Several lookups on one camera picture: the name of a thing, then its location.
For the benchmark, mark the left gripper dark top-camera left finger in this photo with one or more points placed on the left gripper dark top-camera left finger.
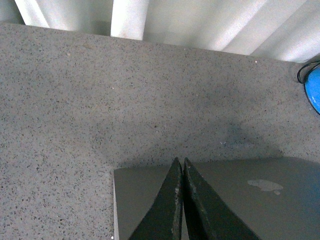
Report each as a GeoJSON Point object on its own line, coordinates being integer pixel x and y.
{"type": "Point", "coordinates": [163, 221]}

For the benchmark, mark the left gripper dark top-camera right finger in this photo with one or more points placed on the left gripper dark top-camera right finger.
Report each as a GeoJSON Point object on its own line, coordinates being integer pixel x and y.
{"type": "Point", "coordinates": [207, 216]}

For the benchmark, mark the silver laptop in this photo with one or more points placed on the silver laptop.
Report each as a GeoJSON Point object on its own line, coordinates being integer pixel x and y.
{"type": "Point", "coordinates": [278, 198]}

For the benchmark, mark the blue desk lamp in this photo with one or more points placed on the blue desk lamp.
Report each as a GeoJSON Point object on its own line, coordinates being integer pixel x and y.
{"type": "Point", "coordinates": [312, 88]}

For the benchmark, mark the white curtain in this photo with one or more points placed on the white curtain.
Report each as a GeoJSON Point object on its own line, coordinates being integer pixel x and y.
{"type": "Point", "coordinates": [287, 30]}

